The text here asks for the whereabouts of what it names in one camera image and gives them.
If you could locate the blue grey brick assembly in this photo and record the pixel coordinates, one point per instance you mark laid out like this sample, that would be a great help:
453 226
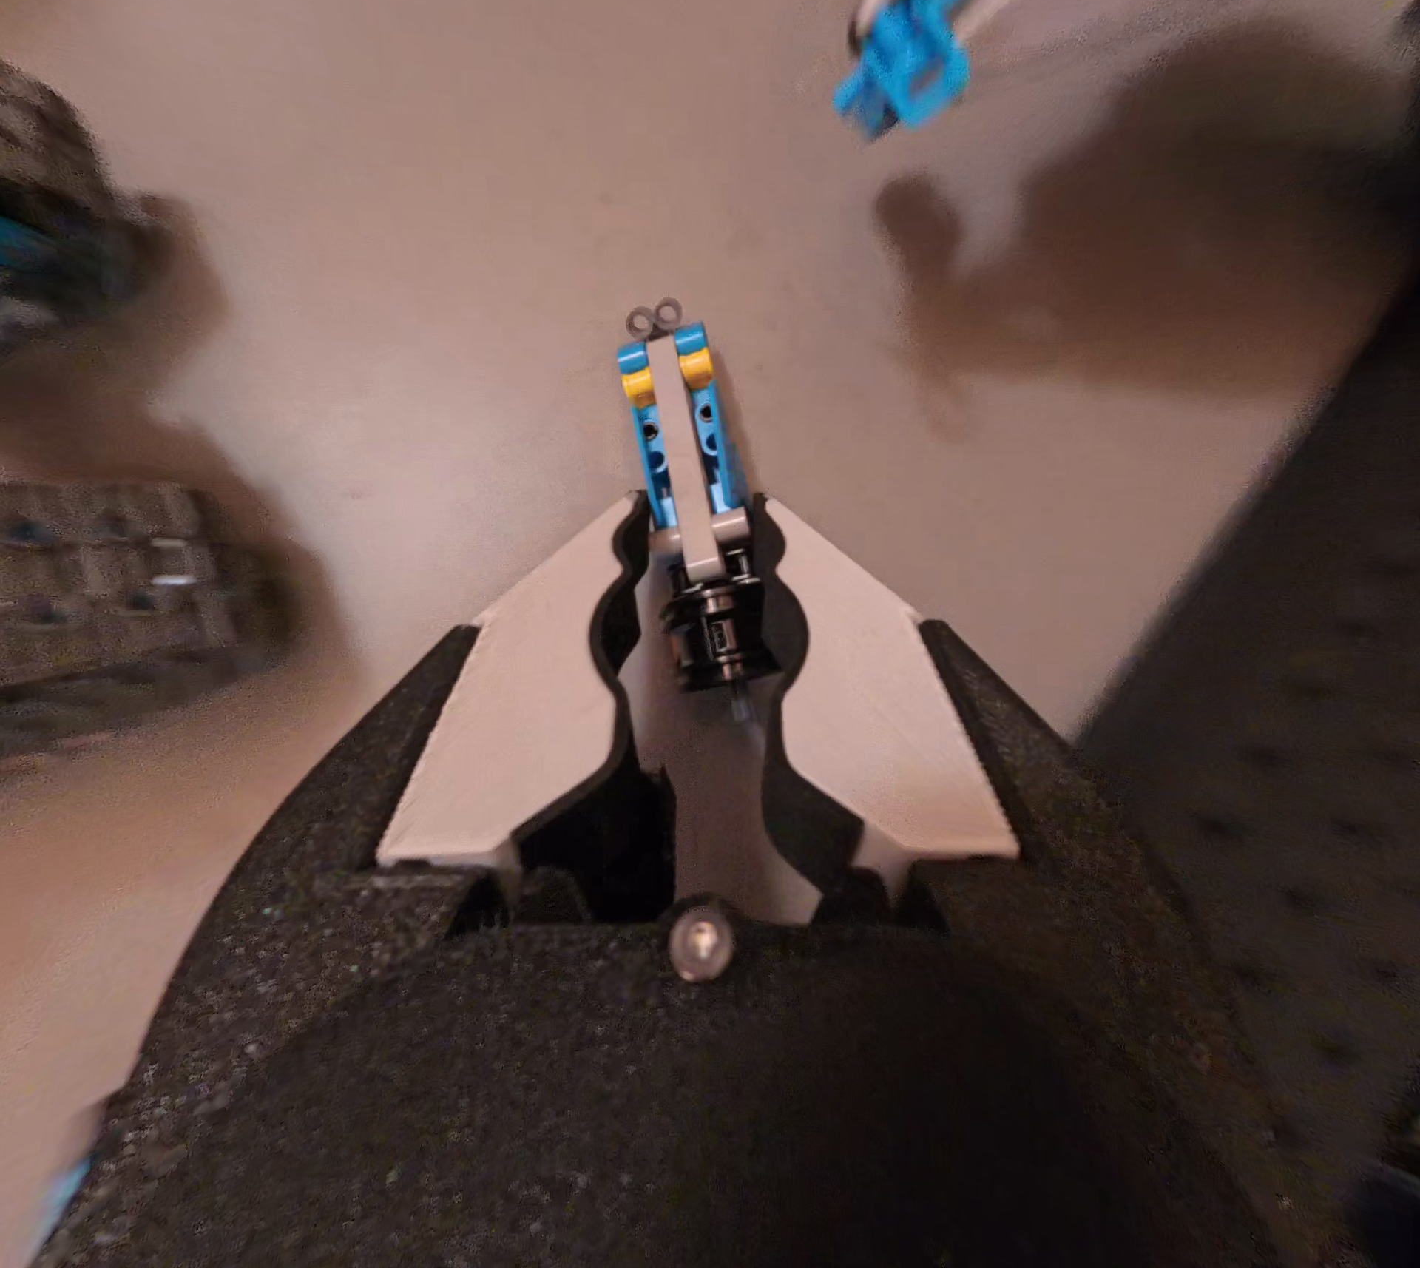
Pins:
688 447

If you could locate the blue tracked toy robot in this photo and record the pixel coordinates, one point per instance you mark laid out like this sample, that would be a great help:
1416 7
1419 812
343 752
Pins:
111 568

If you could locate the blue round brick piece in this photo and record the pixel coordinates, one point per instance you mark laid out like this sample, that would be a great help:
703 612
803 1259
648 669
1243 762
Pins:
904 69

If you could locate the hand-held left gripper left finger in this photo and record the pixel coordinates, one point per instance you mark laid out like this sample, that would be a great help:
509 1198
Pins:
510 723

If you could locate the white desk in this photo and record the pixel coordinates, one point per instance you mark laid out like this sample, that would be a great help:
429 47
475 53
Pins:
499 124

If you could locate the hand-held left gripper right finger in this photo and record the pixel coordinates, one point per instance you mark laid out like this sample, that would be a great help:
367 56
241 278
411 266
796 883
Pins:
888 735

